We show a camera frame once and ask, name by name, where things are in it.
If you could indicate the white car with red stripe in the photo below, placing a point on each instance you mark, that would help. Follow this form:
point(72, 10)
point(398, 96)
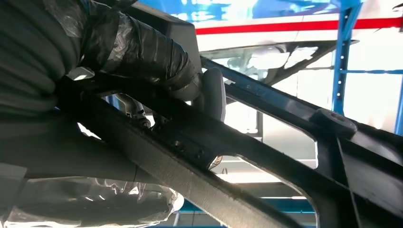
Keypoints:
point(252, 37)

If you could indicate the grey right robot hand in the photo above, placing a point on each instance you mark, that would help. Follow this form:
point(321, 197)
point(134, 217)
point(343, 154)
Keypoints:
point(141, 53)

